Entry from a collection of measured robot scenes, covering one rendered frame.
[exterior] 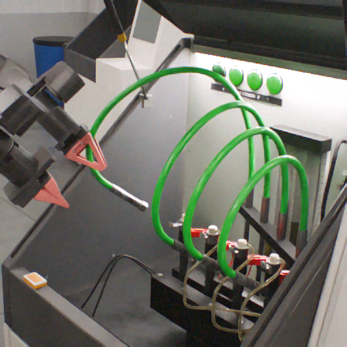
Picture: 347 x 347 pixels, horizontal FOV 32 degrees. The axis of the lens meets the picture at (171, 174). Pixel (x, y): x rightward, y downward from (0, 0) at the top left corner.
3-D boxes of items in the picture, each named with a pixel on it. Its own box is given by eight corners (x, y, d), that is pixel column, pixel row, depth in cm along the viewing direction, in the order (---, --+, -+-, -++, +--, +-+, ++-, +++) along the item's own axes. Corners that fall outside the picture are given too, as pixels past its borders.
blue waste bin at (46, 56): (25, 100, 757) (23, 36, 732) (67, 95, 794) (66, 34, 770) (49, 109, 714) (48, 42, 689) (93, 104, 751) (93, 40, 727)
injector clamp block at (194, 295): (148, 334, 140) (150, 274, 135) (181, 320, 146) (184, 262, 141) (262, 414, 116) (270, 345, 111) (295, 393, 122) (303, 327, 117)
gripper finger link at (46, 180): (83, 202, 106) (43, 169, 101) (54, 233, 106) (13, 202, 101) (71, 190, 112) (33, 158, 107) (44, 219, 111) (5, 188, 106)
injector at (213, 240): (189, 325, 130) (194, 234, 123) (206, 317, 133) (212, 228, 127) (198, 331, 128) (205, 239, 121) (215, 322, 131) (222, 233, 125)
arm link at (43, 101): (22, 108, 129) (18, 102, 124) (45, 85, 130) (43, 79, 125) (45, 131, 130) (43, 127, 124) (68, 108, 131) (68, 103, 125)
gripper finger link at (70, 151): (117, 156, 131) (85, 125, 131) (113, 158, 124) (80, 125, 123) (95, 178, 132) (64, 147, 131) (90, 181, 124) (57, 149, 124)
